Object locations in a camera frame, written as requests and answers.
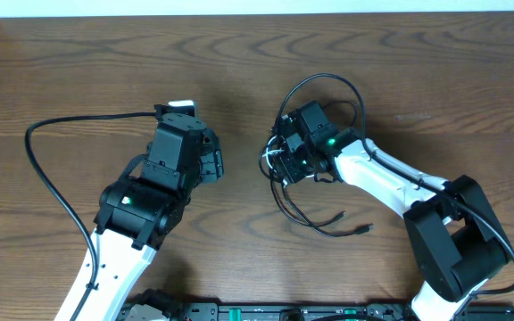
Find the white USB cable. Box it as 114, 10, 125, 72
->
262, 135, 316, 186

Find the black USB cable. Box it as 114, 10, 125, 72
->
258, 133, 374, 238

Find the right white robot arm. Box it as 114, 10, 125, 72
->
263, 101, 514, 320

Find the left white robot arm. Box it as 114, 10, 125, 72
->
56, 111, 223, 320

